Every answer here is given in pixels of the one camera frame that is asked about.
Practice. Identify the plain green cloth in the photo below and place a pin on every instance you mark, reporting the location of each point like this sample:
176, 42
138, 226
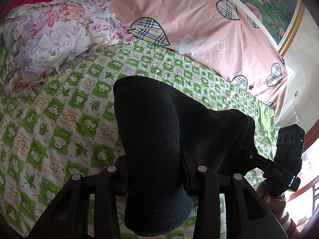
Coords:
266, 124

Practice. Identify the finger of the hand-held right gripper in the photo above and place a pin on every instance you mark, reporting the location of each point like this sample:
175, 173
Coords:
251, 157

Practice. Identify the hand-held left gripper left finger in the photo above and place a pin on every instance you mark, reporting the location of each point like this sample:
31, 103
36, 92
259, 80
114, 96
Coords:
109, 179

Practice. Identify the black pants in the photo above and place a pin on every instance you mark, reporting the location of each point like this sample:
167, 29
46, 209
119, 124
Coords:
154, 134

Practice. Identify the person's right forearm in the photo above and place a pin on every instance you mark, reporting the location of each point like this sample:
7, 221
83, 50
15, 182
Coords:
292, 230

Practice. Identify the red wooden window frame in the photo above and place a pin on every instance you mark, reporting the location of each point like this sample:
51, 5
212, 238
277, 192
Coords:
312, 139

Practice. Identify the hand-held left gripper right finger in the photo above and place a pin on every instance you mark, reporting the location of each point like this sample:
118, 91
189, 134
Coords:
204, 181

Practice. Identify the person's right hand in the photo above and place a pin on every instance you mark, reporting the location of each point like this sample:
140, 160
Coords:
274, 204

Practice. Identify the green patterned bed sheet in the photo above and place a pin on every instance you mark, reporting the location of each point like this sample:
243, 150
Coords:
62, 119

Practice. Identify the pink heart-print quilt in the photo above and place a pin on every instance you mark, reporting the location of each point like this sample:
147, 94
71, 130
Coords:
189, 20

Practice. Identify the floral pillow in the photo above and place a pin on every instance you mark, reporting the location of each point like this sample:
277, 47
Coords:
54, 39

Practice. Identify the gold-framed landscape painting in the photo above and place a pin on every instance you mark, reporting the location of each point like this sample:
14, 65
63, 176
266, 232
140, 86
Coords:
269, 2

